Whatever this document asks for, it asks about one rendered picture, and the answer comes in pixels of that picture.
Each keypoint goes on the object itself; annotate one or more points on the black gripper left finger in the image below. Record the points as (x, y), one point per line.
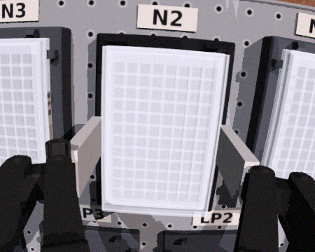
(20, 179)

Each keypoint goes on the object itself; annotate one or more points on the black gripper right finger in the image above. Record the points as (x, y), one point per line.
(292, 198)

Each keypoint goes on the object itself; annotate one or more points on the grey perforated base plate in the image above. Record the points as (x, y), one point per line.
(243, 22)

